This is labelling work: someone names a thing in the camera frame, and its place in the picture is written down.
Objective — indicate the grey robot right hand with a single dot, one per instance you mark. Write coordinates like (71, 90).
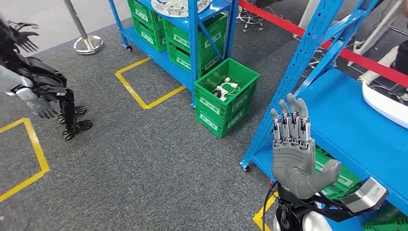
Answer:
(291, 165)

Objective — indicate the blue metal shelf rack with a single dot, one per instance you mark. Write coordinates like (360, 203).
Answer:
(350, 127)
(178, 68)

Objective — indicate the white plastic panel part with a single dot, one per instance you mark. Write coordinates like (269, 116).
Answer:
(382, 106)

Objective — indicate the white adapter box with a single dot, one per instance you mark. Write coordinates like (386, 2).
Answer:
(222, 92)

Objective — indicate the green open plastic crate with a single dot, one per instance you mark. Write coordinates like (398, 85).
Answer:
(207, 92)

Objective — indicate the red barrier belt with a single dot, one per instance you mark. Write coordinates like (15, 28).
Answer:
(366, 62)

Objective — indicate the person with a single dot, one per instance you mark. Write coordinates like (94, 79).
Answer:
(379, 63)

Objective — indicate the black round stool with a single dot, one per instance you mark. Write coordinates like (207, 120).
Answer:
(251, 19)

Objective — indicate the silver plastic wheel cover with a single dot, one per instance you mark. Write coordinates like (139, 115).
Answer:
(178, 8)

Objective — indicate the standing humanoid robot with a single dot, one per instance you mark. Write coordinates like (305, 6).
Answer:
(38, 76)

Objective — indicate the chrome stanchion post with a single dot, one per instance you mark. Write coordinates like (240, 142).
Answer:
(87, 43)

